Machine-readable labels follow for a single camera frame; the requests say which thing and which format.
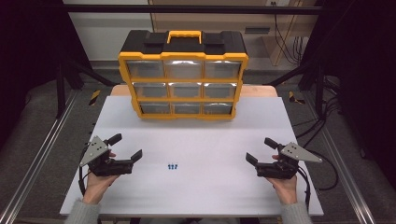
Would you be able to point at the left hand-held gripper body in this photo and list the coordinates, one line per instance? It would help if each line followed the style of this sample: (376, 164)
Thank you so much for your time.
(106, 166)

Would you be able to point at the yellow black hazard tape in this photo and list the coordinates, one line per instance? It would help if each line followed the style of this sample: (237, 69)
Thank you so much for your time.
(94, 97)
(294, 98)

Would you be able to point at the black metal stand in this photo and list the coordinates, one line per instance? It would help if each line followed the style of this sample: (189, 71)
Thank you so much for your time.
(60, 90)
(319, 90)

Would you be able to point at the person's right hand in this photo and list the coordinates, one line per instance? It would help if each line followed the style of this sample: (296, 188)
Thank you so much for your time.
(286, 189)

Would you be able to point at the aluminium floor rail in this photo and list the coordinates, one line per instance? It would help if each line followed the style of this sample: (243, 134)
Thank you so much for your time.
(345, 174)
(37, 161)

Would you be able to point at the black curtain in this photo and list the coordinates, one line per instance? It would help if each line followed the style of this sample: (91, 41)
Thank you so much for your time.
(367, 77)
(31, 62)

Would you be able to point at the yellow black organizer cabinet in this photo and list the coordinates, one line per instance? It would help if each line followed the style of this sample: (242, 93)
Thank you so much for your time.
(146, 42)

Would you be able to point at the clear plastic drawer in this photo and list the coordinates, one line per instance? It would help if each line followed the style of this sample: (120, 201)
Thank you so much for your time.
(183, 70)

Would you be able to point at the grid of clear drawers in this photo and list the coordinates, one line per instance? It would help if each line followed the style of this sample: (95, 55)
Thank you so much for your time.
(222, 69)

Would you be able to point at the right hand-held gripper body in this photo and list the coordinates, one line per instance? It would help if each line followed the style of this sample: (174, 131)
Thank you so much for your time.
(280, 169)

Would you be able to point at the black metal frame bar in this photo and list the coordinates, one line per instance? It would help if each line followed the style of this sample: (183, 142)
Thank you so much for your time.
(218, 8)

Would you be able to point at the person's left hand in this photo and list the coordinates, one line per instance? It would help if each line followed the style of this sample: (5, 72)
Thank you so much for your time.
(96, 186)

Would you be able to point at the wooden table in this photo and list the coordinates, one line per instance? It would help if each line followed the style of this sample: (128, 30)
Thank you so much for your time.
(258, 90)

